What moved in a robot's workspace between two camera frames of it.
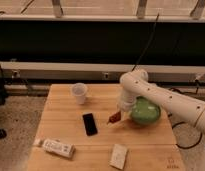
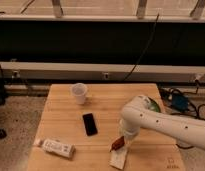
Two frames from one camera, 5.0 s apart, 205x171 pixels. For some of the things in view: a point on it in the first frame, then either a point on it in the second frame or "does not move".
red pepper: (115, 117) to (118, 144)
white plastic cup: (79, 89) does not move
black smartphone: (89, 124) does not move
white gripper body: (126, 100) to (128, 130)
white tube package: (56, 146) does not move
